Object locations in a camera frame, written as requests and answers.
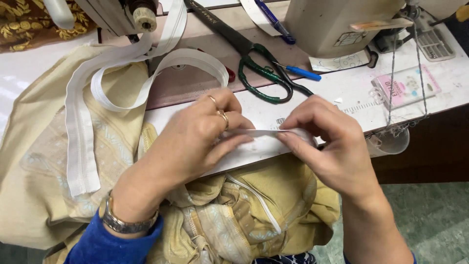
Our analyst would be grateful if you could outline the person's right hand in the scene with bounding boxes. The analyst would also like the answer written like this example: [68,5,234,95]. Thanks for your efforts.
[277,95,382,201]

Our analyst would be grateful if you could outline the person's left hand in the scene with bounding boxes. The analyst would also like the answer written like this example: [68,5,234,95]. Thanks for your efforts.
[110,88,255,222]

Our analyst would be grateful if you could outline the white zipper tape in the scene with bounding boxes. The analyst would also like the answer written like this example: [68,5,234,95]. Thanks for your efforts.
[65,0,317,198]

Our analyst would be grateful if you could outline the white measuring scale strip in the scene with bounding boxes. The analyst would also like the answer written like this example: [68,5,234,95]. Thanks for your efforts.
[275,100,382,127]

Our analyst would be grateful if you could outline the clear plastic cup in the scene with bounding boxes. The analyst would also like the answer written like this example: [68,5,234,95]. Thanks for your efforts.
[366,126,410,158]

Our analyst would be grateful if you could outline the dark brown table side panel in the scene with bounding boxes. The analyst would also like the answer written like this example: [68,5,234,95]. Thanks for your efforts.
[371,104,469,185]

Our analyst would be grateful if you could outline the scribbled white paper sheet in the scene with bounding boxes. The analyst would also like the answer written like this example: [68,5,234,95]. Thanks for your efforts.
[309,49,371,73]

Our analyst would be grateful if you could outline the silver gold wristwatch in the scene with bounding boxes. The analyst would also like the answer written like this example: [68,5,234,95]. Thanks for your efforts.
[98,191,160,235]

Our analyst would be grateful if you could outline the pink clear plastic packet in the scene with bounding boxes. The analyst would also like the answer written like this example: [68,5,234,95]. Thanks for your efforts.
[369,64,442,110]

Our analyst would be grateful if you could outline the grey thread strands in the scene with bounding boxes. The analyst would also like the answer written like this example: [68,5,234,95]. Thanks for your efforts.
[366,14,430,139]

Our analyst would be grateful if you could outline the person's dark patterned clothing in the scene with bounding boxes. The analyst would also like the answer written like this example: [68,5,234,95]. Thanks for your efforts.
[252,252,317,264]

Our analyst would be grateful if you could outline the cream industrial sewing machine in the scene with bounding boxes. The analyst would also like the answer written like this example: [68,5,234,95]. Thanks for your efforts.
[75,0,457,110]

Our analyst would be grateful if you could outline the beige patterned garment fabric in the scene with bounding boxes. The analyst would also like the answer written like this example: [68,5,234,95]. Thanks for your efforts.
[0,44,341,264]

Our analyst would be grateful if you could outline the blue pen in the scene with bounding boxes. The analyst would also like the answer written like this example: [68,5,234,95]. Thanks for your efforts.
[254,0,297,45]

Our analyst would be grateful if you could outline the white paper strip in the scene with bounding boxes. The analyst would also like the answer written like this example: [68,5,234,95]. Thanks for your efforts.
[240,0,283,37]

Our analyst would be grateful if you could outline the brown gold-patterned fabric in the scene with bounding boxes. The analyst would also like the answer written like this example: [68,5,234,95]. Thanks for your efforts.
[0,0,99,54]

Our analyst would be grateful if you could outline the wide gold ring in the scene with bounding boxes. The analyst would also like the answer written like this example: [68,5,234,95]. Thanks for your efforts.
[217,109,230,131]

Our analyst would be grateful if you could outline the green-handled black tailor scissors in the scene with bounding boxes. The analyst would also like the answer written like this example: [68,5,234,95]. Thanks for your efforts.
[183,0,315,105]

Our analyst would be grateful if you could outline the yellow-handled tool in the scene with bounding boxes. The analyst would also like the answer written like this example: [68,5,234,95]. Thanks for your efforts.
[430,4,469,27]

